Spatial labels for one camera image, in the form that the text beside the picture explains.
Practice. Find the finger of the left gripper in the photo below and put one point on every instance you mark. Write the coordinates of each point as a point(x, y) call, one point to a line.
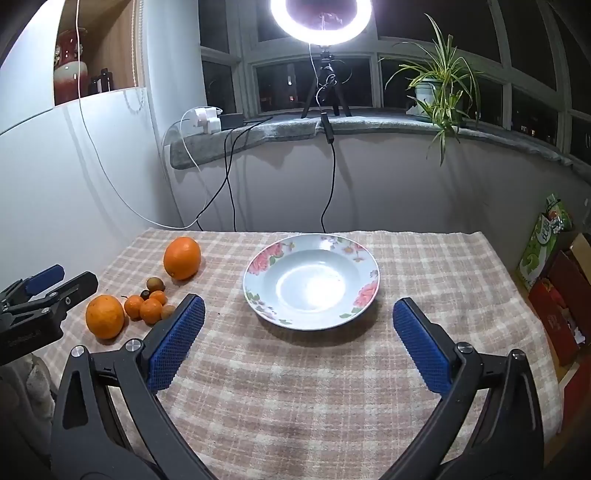
point(55, 305)
point(40, 282)

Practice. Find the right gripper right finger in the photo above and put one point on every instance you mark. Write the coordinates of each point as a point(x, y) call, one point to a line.
point(488, 422)

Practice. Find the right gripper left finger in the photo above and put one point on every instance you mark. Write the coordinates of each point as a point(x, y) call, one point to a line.
point(108, 422)

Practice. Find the large rough orange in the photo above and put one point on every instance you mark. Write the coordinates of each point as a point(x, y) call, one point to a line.
point(104, 317)

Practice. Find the tangerine with stem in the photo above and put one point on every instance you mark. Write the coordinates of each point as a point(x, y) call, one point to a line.
point(132, 306)

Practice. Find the medium tangerine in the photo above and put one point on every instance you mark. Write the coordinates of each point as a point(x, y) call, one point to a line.
point(150, 311)

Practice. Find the brown longan fruit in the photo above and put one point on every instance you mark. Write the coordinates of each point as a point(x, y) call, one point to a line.
point(167, 311)
point(155, 284)

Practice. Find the small tangerine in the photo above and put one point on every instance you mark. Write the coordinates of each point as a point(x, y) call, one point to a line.
point(158, 296)

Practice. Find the large smooth orange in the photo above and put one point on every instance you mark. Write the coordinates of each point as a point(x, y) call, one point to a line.
point(182, 258)

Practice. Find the floral white plate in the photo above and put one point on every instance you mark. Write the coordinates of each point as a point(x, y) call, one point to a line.
point(311, 282)

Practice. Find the gloved left hand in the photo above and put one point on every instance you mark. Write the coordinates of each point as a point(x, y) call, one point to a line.
point(26, 385)

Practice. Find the red boxes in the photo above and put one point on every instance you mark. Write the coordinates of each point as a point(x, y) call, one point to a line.
point(561, 299)

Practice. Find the checked pink tablecloth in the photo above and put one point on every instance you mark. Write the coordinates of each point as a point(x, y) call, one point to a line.
point(256, 401)

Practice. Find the red white vase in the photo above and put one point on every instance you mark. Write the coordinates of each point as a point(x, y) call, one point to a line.
point(70, 75)

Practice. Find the grey windowsill mat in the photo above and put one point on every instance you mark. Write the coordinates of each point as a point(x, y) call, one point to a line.
point(194, 150)

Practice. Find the green carton box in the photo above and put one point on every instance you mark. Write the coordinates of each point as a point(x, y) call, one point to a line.
point(553, 229)

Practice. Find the white power strip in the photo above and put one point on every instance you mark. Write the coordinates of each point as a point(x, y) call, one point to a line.
point(207, 120)

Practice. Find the black power adapter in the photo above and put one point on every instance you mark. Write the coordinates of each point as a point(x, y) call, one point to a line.
point(230, 121)

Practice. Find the wooden shelf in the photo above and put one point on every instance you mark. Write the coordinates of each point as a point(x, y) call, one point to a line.
point(112, 38)

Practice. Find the potted spider plant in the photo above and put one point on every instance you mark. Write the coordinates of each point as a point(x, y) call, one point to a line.
point(443, 86)

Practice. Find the black tripod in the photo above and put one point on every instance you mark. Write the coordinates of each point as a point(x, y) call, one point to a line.
point(326, 86)

